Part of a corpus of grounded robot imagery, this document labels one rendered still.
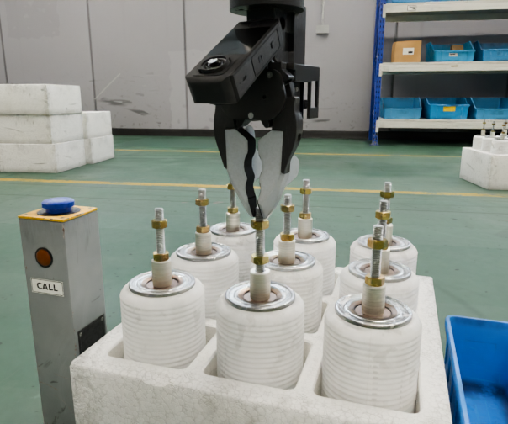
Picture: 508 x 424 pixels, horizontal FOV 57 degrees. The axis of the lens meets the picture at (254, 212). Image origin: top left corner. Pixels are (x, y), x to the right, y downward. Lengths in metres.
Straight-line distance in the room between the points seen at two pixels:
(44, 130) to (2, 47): 3.91
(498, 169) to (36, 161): 2.67
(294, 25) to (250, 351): 0.33
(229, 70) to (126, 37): 5.80
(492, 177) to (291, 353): 2.26
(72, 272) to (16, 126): 2.69
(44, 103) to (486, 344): 2.79
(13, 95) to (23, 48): 3.60
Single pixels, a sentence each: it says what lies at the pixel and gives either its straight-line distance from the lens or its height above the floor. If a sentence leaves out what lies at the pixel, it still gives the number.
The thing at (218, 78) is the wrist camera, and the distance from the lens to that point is 0.38.
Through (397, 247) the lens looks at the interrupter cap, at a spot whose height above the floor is 0.25.
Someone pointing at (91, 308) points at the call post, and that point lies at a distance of 0.69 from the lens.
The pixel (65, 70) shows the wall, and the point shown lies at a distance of 6.54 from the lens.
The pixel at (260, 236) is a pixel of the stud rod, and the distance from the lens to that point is 0.48.
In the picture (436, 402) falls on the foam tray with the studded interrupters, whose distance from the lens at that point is 0.51.
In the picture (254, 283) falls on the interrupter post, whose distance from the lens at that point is 0.50.
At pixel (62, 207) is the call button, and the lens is 0.64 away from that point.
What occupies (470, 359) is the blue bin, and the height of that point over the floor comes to 0.05.
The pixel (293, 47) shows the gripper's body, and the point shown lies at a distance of 0.49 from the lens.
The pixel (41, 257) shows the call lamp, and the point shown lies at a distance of 0.65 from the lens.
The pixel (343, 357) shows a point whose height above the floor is 0.22.
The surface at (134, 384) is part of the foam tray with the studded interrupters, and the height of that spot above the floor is 0.17.
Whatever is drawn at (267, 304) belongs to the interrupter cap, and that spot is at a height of 0.25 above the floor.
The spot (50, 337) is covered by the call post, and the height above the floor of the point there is 0.15.
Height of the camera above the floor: 0.46
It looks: 14 degrees down
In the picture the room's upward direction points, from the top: straight up
